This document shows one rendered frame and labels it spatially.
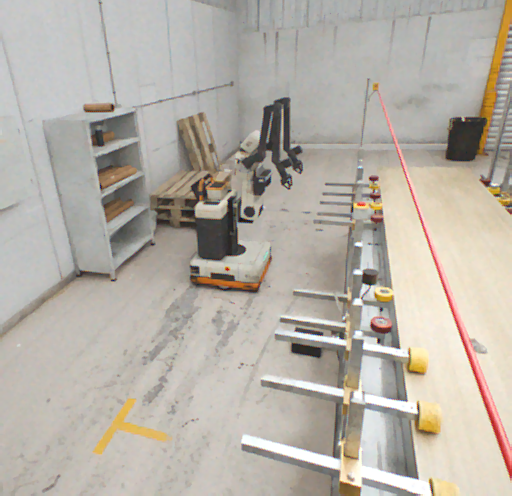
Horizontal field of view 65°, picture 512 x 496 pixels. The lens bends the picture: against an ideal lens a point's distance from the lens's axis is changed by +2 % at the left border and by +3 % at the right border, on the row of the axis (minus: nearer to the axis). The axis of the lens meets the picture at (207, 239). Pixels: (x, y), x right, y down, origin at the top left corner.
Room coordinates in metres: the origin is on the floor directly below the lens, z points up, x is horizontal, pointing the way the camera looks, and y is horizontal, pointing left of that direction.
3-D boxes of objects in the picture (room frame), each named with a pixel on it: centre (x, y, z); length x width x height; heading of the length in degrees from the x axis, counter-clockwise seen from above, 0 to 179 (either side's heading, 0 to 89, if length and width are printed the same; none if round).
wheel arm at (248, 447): (0.70, -0.30, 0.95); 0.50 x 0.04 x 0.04; 69
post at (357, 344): (0.96, -0.43, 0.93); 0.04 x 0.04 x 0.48; 69
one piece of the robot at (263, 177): (3.30, -0.50, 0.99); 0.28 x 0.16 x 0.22; 159
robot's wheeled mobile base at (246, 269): (3.41, -0.23, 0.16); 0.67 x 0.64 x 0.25; 69
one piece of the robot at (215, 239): (3.44, -0.14, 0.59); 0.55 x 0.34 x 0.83; 159
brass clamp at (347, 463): (0.70, -0.34, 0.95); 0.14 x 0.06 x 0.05; 159
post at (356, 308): (1.19, -0.52, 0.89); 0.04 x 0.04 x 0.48; 69
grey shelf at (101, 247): (3.93, 1.00, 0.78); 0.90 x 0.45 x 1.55; 159
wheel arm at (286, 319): (1.42, -0.52, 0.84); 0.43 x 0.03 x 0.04; 69
